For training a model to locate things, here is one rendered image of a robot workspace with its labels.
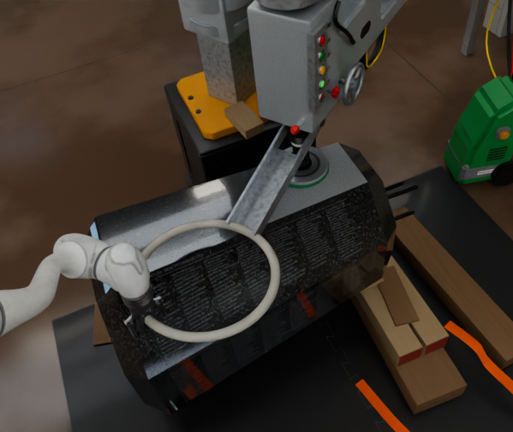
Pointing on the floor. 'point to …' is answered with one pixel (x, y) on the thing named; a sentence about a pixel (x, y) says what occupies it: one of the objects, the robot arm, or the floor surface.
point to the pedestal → (211, 159)
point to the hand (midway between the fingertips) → (152, 333)
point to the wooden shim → (99, 329)
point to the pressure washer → (492, 129)
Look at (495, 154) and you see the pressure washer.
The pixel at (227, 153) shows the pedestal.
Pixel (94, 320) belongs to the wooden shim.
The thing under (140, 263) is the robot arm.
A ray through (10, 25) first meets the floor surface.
